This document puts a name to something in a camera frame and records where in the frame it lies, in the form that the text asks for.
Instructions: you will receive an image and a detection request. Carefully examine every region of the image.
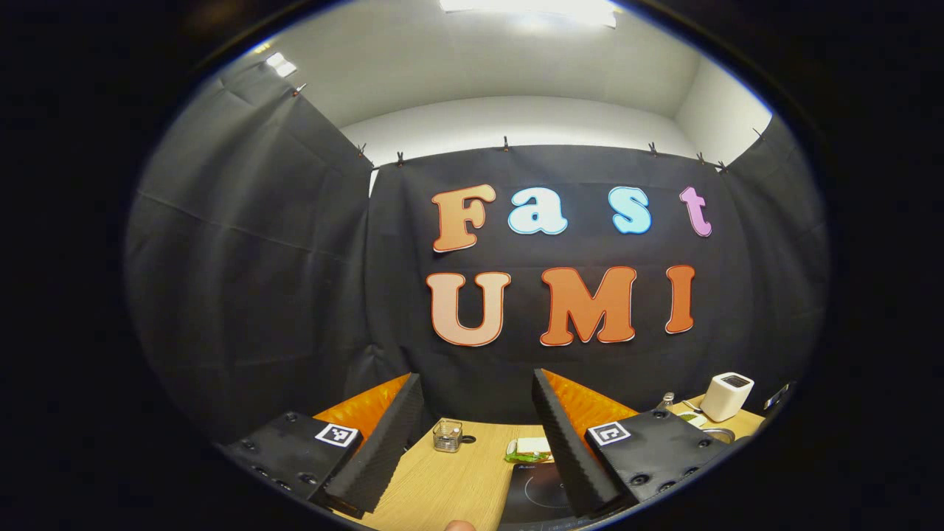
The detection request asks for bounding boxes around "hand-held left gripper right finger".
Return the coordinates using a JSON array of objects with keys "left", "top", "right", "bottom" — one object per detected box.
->
[{"left": 532, "top": 368, "right": 742, "bottom": 521}]

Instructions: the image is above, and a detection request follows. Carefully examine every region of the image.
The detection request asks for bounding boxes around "white box appliance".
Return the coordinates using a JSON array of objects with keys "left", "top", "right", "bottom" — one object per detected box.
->
[{"left": 699, "top": 372, "right": 755, "bottom": 423}]

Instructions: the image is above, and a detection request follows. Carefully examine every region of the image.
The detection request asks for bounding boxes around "large ceiling light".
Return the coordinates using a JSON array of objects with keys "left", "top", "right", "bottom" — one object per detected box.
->
[{"left": 440, "top": 0, "right": 619, "bottom": 29}]

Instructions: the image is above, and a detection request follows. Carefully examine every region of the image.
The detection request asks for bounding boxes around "sandwich with lettuce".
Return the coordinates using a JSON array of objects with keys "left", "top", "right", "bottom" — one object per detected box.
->
[{"left": 504, "top": 437, "right": 554, "bottom": 464}]

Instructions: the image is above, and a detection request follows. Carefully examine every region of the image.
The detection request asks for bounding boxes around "black induction cooktop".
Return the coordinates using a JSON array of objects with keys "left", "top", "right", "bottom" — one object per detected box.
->
[{"left": 501, "top": 463, "right": 591, "bottom": 527}]

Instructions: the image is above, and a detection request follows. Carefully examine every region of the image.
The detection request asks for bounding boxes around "metal mesh holder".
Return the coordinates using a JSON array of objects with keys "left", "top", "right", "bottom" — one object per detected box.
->
[{"left": 432, "top": 419, "right": 464, "bottom": 453}]

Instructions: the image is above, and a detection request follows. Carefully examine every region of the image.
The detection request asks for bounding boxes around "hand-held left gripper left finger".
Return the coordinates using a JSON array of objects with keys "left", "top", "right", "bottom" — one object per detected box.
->
[{"left": 218, "top": 372, "right": 426, "bottom": 519}]

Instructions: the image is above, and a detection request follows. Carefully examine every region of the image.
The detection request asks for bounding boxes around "row of black cloth clips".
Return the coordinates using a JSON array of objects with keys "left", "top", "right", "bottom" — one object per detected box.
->
[{"left": 291, "top": 83, "right": 765, "bottom": 175}]

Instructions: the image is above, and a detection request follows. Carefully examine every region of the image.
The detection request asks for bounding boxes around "black backdrop cloth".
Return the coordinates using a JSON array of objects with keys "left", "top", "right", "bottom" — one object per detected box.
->
[{"left": 124, "top": 55, "right": 830, "bottom": 443}]

